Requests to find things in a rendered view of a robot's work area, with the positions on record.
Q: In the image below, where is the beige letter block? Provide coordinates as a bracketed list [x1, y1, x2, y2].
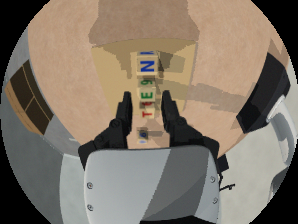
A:
[137, 131, 148, 144]
[135, 50, 159, 76]
[137, 78, 157, 102]
[139, 102, 156, 119]

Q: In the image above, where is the tan flat mat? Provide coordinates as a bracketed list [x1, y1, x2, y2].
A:
[91, 38, 196, 116]

